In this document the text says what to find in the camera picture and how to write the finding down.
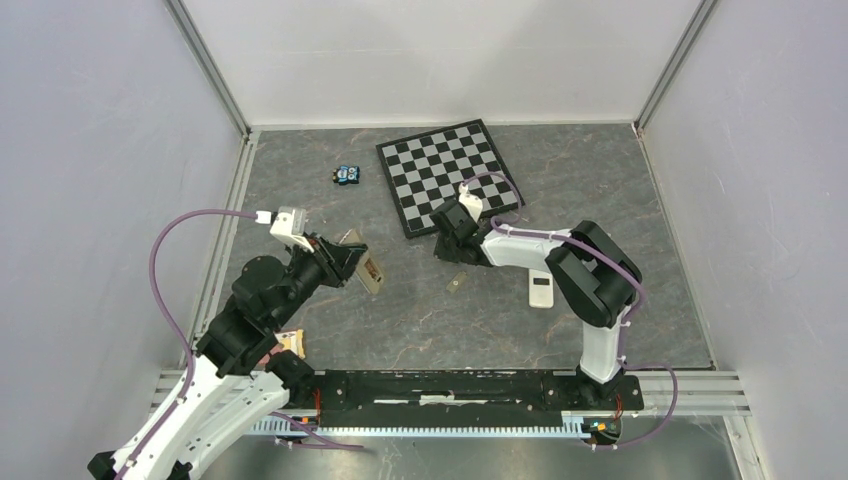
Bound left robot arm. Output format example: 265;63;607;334
87;234;368;479

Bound beige battery cover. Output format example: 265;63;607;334
446;271;468;293

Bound white cable duct strip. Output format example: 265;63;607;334
292;415;622;441

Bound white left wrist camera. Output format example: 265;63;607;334
256;206;314;253

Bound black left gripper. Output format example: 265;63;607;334
270;230;368;327

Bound beige remote control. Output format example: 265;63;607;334
340;228;386;295

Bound black white checkerboard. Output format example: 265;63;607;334
376;119;525;239

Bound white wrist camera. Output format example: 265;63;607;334
458;183;483;223
256;206;314;253

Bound pink orange card box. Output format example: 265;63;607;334
261;329;306;364

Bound white remote control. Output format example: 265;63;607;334
528;269;554;309

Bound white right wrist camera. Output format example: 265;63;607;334
458;183;483;223

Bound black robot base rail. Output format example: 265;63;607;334
286;370;645;428

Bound small blue owl toy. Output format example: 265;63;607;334
332;165;361;185

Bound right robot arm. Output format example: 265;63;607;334
430;199;646;408

